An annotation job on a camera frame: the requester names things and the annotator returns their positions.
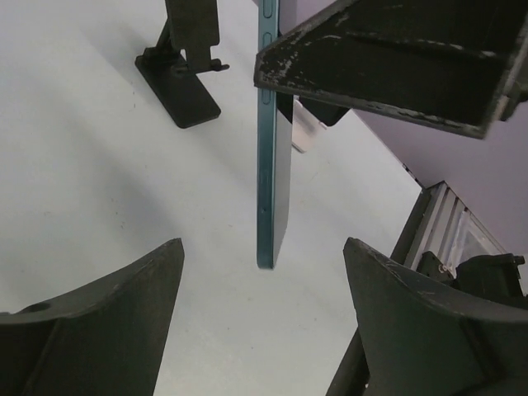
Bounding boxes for aluminium frame rails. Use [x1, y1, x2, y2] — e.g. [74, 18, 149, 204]
[403, 182, 507, 274]

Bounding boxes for black folding phone stand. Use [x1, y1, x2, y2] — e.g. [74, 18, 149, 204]
[134, 0, 229, 129]

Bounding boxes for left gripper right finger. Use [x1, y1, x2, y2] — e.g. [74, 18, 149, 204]
[343, 238, 527, 395]

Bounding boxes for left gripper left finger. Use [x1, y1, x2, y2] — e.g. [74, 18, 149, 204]
[1, 238, 184, 395]

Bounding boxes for white phone stand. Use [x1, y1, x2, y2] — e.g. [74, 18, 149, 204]
[292, 99, 328, 153]

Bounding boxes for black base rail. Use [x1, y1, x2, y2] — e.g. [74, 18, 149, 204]
[390, 189, 431, 265]

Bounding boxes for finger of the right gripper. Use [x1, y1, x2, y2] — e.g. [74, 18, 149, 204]
[253, 1, 527, 139]

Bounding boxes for teal phone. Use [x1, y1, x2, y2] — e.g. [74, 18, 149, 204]
[256, 0, 299, 271]

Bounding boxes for blue phone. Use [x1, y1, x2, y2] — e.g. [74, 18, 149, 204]
[276, 92, 350, 126]

